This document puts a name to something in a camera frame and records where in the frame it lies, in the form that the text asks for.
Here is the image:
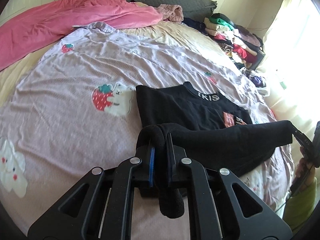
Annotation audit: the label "dusty pink fuzzy garment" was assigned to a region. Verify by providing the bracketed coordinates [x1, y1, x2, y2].
[156, 4, 184, 23]

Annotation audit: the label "bag of clothes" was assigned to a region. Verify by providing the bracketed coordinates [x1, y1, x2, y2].
[240, 67, 270, 97]

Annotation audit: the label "lilac strawberry print bedsheet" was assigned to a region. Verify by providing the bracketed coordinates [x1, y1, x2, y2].
[0, 22, 296, 240]

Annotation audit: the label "green right sleeve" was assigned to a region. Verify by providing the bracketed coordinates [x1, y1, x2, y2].
[283, 178, 317, 235]

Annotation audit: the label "pile of folded clothes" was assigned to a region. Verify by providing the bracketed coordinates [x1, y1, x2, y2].
[203, 13, 265, 70]

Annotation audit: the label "right hand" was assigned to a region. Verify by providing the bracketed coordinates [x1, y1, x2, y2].
[294, 157, 316, 192]

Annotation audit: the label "black sweatshirt orange cuffs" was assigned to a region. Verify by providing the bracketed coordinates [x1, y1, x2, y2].
[134, 81, 294, 219]

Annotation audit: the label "pink blanket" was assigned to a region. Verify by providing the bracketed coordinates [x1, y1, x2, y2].
[1, 0, 163, 70]

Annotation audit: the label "dark navy garment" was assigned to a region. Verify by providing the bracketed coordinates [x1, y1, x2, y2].
[182, 17, 206, 31]

